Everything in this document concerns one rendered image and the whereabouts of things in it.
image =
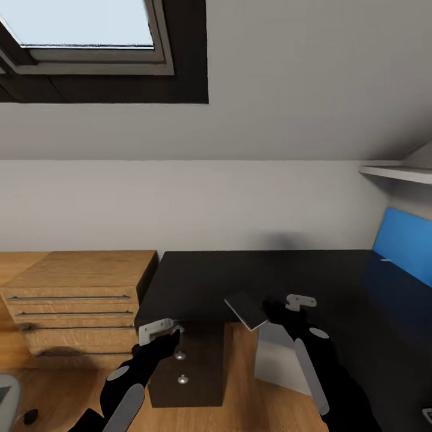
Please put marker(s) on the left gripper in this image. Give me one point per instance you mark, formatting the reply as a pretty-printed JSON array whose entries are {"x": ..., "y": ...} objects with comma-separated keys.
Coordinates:
[{"x": 162, "y": 347}]

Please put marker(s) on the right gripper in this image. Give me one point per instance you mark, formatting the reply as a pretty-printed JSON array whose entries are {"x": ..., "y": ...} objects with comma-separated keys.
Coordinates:
[{"x": 281, "y": 315}]

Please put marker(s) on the swivel chair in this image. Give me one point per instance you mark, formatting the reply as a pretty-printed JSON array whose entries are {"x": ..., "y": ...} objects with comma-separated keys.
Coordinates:
[{"x": 11, "y": 392}]

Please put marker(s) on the fixed window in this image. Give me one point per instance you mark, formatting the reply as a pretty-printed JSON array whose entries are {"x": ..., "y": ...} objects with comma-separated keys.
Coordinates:
[{"x": 103, "y": 51}]

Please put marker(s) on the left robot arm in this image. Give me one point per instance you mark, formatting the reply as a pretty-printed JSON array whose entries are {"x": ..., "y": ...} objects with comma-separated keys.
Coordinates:
[{"x": 124, "y": 391}]

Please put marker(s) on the mouse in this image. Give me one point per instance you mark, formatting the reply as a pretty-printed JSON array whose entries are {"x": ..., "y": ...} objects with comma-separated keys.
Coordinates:
[{"x": 273, "y": 299}]

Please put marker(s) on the notebook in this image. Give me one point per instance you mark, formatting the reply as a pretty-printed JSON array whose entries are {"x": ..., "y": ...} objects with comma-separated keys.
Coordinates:
[{"x": 248, "y": 311}]

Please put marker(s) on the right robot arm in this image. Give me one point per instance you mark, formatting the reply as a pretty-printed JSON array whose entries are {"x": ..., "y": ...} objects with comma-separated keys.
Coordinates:
[{"x": 341, "y": 402}]

